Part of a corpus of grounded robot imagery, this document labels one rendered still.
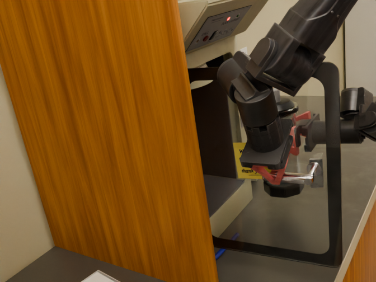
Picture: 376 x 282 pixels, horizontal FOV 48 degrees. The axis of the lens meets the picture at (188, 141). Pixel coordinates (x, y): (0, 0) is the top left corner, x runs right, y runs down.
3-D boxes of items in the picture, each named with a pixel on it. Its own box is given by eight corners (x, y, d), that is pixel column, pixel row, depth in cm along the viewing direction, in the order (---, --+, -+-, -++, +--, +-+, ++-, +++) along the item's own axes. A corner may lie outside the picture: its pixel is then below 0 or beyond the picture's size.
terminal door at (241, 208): (201, 243, 95) (174, 69, 81) (343, 267, 81) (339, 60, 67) (200, 244, 94) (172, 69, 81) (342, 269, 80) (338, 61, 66)
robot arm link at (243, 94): (240, 102, 59) (277, 85, 59) (224, 79, 64) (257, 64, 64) (251, 137, 63) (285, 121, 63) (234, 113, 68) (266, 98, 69)
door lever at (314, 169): (269, 171, 79) (269, 159, 78) (322, 175, 75) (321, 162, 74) (261, 184, 75) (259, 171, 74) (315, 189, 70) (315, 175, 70)
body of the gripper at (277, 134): (241, 169, 68) (230, 136, 63) (258, 126, 74) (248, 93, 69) (280, 172, 65) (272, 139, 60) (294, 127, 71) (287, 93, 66)
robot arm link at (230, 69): (275, 42, 56) (317, 65, 60) (241, 12, 65) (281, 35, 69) (226, 113, 60) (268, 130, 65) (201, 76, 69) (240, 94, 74)
